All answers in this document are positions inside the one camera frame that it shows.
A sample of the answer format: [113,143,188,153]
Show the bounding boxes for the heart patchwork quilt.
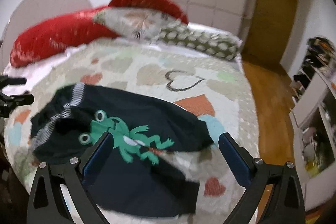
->
[5,39,259,223]

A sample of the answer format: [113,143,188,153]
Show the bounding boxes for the floral grey pillow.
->
[93,8,181,40]

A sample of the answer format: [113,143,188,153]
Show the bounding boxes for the cluttered shoe rack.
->
[290,36,335,104]

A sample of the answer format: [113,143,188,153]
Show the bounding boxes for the white tv cabinet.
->
[289,69,335,211]

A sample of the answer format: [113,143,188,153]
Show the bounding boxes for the white round headboard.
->
[1,0,93,71]

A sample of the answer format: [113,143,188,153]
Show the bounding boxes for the wooden door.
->
[244,0,298,66]

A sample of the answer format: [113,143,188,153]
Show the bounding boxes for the red long pillow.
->
[10,6,119,68]

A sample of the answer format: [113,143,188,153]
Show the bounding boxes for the navy frog pants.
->
[30,83,212,218]

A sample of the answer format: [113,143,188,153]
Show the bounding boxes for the red upper pillow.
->
[108,0,189,24]

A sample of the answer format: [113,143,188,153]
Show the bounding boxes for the olive sheep bolster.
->
[158,21,241,61]

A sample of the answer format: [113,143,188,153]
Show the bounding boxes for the white bed sheet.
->
[2,44,87,96]

